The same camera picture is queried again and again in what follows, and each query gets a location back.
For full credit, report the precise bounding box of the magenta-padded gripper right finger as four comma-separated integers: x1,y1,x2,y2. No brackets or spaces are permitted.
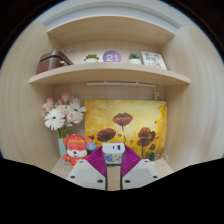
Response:
120,146,160,191

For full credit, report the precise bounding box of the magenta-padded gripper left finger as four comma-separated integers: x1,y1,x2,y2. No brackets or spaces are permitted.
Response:
65,145,108,191

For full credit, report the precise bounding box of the white charger block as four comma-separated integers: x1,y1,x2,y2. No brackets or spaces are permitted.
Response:
101,142,126,165

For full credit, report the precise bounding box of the red plush toy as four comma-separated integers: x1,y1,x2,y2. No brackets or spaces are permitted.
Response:
61,133,97,169

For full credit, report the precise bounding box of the pale blue vase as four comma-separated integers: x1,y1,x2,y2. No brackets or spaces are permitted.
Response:
57,136,69,164

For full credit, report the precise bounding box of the yellow poppy painting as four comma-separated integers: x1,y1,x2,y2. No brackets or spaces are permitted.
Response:
84,99,168,160

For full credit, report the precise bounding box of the pink and white flower bouquet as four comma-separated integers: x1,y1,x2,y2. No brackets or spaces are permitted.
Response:
42,92,88,138

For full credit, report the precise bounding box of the white light bar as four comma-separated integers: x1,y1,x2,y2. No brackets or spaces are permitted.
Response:
87,81,156,89

